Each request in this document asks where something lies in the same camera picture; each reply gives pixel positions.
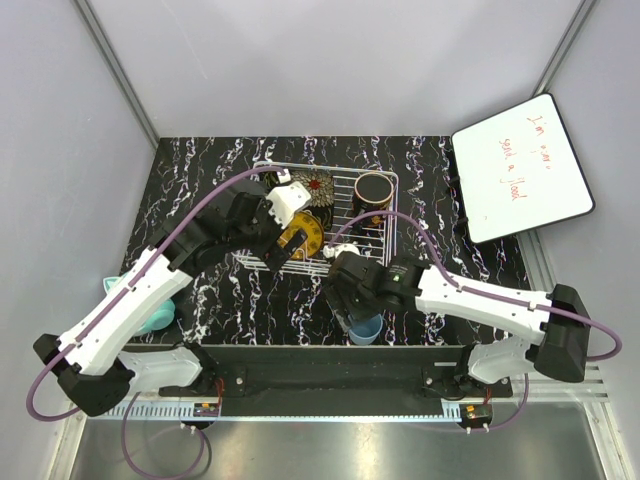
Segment white wire dish rack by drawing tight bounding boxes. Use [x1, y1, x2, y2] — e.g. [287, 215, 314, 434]
[232, 159, 400, 279]

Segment light blue plastic cup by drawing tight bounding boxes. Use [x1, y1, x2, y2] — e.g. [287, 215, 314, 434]
[348, 315, 384, 346]

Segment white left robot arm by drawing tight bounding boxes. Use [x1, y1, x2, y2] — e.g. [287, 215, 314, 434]
[33, 174, 311, 417]

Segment yellow patterned plate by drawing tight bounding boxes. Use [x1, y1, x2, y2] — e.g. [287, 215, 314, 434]
[278, 211, 324, 261]

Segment black floral square plate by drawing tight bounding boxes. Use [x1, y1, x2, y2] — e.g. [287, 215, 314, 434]
[258, 169, 335, 232]

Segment teal cat ear headphones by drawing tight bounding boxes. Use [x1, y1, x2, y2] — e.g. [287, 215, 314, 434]
[102, 276, 176, 337]

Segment aluminium rail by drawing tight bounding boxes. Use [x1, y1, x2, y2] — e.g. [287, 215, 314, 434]
[85, 365, 608, 422]

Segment red black lacquer bowl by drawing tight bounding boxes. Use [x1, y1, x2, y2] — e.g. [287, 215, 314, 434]
[352, 172, 394, 217]

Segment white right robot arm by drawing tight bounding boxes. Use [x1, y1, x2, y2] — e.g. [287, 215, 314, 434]
[323, 244, 590, 397]

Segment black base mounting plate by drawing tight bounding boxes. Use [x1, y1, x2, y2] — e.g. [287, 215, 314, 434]
[158, 344, 516, 419]

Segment white whiteboard with red writing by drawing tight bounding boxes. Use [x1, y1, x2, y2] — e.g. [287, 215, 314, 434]
[451, 93, 595, 244]

